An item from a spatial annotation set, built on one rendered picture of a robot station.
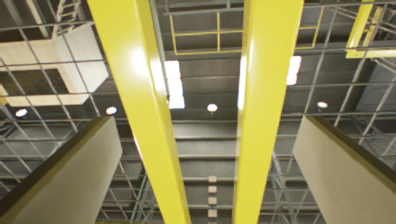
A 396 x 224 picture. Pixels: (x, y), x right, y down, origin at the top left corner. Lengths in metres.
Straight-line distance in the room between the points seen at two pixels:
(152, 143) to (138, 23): 0.17
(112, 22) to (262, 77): 0.17
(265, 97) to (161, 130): 0.15
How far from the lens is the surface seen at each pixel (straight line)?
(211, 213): 7.26
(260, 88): 0.25
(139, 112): 0.28
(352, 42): 1.91
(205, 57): 10.91
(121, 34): 0.24
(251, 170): 0.35
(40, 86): 9.05
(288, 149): 13.07
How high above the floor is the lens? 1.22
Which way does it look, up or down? 36 degrees up
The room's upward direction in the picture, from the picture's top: 175 degrees clockwise
